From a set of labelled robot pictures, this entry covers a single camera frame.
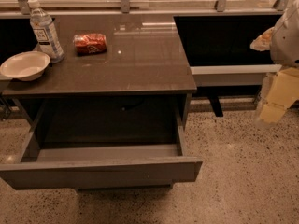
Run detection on crushed red soda can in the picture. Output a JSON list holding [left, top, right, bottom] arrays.
[[73, 33, 107, 55]]

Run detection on clear plastic water bottle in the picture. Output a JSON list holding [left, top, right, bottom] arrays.
[[28, 0, 64, 63]]

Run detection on grey window ledge bench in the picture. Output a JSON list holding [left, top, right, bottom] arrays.
[[174, 14, 278, 117]]

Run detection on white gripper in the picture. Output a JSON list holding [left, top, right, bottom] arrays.
[[250, 0, 299, 128]]

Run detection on open grey top drawer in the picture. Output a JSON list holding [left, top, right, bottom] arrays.
[[0, 100, 204, 191]]

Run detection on white bowl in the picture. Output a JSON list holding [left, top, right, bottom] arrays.
[[1, 51, 50, 81]]

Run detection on grey drawer cabinet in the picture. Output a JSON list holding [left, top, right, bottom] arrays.
[[1, 13, 198, 191]]

